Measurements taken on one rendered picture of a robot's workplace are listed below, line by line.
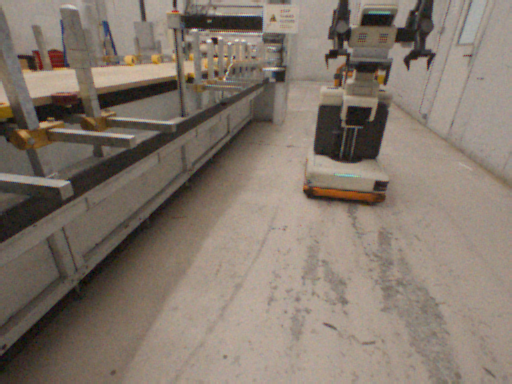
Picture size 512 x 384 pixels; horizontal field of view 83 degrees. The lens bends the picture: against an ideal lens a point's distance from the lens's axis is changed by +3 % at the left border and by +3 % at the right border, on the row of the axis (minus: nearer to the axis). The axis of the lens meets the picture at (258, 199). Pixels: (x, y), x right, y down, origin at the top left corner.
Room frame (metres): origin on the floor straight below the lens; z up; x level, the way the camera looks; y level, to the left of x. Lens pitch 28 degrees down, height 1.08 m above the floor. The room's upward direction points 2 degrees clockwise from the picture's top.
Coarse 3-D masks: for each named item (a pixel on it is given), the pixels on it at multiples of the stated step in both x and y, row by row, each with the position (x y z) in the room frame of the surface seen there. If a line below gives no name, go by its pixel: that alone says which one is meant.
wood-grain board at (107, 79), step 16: (144, 64) 3.04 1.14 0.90; (160, 64) 3.13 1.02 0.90; (192, 64) 3.34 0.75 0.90; (0, 80) 1.43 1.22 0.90; (32, 80) 1.47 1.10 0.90; (48, 80) 1.50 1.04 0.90; (64, 80) 1.53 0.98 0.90; (96, 80) 1.59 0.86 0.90; (112, 80) 1.62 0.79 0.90; (128, 80) 1.65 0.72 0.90; (144, 80) 1.71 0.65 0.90; (160, 80) 1.88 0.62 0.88; (0, 96) 1.01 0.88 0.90; (32, 96) 1.04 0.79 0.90; (48, 96) 1.08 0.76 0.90; (80, 96) 1.22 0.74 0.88
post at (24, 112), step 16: (0, 16) 0.79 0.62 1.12; (0, 32) 0.78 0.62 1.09; (0, 48) 0.77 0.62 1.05; (0, 64) 0.77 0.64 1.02; (16, 64) 0.79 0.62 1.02; (16, 80) 0.78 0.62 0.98; (16, 96) 0.77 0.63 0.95; (16, 112) 0.77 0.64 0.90; (32, 112) 0.79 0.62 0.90; (32, 128) 0.78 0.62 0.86; (32, 160) 0.77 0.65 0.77; (48, 160) 0.79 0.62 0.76
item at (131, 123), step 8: (64, 120) 1.08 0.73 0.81; (72, 120) 1.08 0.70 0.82; (80, 120) 1.07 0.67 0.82; (112, 120) 1.05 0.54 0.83; (120, 120) 1.04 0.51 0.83; (128, 120) 1.04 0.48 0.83; (136, 120) 1.04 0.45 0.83; (144, 120) 1.05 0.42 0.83; (152, 120) 1.05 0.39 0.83; (136, 128) 1.03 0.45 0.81; (144, 128) 1.03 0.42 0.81; (152, 128) 1.02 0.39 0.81; (160, 128) 1.02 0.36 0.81; (168, 128) 1.01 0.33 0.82
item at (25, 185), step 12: (0, 180) 0.54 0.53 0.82; (12, 180) 0.54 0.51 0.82; (24, 180) 0.54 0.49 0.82; (36, 180) 0.54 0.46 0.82; (48, 180) 0.55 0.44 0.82; (60, 180) 0.55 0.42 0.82; (12, 192) 0.54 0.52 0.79; (24, 192) 0.53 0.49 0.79; (36, 192) 0.53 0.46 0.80; (48, 192) 0.52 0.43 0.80; (60, 192) 0.52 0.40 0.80; (72, 192) 0.54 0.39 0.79
